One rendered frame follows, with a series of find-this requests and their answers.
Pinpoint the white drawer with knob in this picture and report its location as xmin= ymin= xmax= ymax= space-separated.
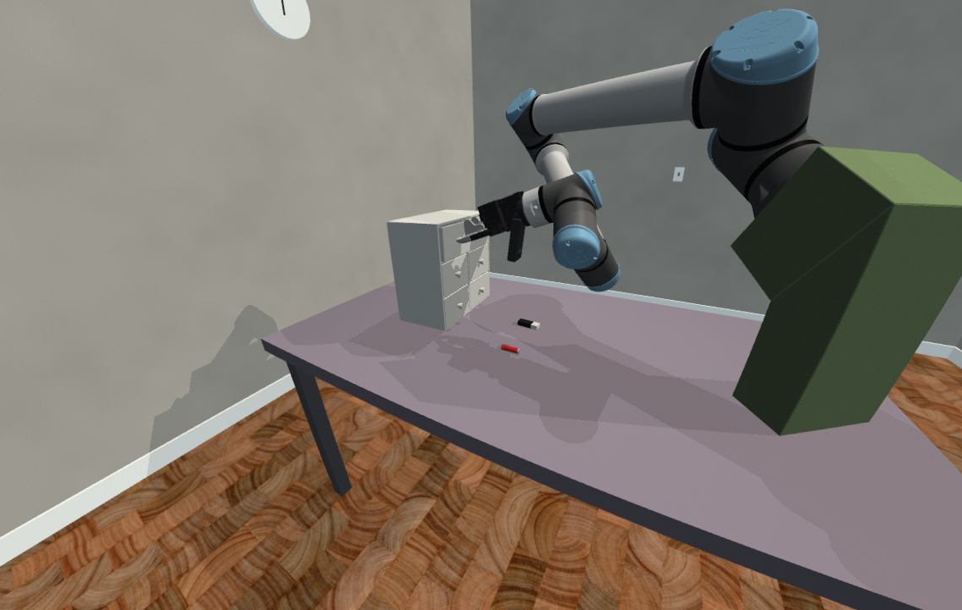
xmin=438 ymin=220 xmax=470 ymax=263
xmin=470 ymin=216 xmax=488 ymax=249

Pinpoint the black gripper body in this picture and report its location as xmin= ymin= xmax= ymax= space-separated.
xmin=478 ymin=191 xmax=529 ymax=236

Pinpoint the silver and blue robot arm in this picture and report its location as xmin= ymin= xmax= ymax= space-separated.
xmin=506 ymin=9 xmax=824 ymax=292

